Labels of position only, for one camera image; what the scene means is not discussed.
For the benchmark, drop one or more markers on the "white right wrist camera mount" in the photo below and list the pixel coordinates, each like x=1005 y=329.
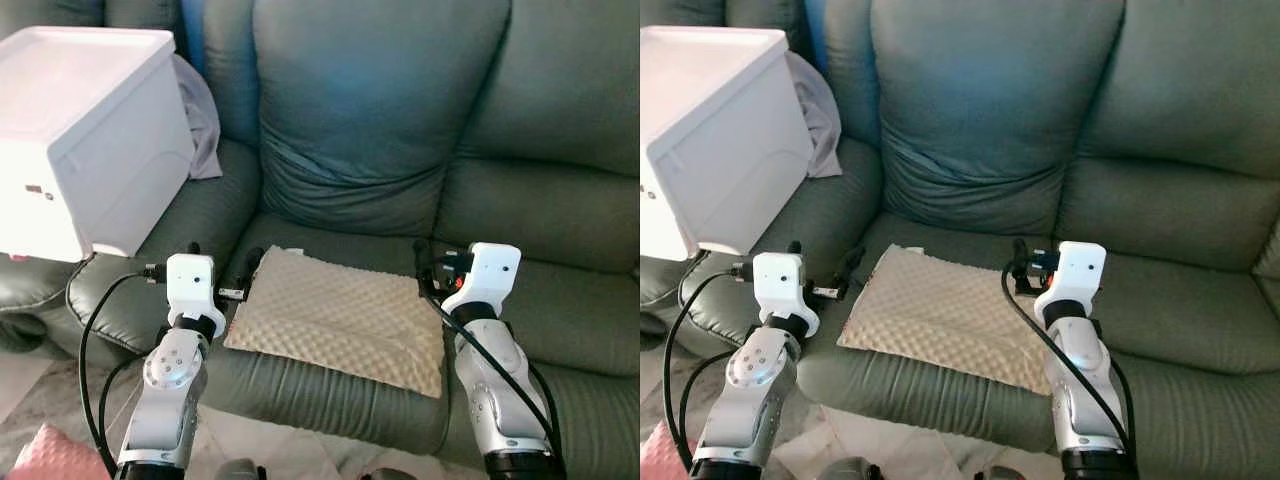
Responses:
x=1075 y=272
x=490 y=275

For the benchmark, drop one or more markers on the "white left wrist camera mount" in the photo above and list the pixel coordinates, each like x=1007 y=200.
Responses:
x=778 y=285
x=190 y=285

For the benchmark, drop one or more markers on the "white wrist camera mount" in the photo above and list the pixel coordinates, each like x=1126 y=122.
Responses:
x=1075 y=272
x=778 y=285
x=190 y=285
x=490 y=275

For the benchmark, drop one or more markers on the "beige dotted pillow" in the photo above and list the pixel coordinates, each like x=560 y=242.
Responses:
x=340 y=320
x=940 y=315

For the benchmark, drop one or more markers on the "green leather sofa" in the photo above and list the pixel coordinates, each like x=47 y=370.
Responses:
x=380 y=90
x=1000 y=90

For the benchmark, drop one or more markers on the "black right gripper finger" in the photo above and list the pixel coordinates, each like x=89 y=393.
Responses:
x=1019 y=256
x=422 y=258

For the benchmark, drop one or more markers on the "pink pillow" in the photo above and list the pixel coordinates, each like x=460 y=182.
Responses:
x=55 y=458
x=660 y=455

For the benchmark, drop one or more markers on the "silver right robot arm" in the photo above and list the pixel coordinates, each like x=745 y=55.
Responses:
x=1085 y=400
x=500 y=400

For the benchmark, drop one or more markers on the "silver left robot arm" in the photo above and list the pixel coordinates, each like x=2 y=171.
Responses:
x=745 y=400
x=165 y=400

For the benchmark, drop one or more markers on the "blue cloth strip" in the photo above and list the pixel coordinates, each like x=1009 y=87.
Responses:
x=192 y=40

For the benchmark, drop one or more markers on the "grey cloth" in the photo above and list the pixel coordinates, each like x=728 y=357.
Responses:
x=825 y=125
x=205 y=130

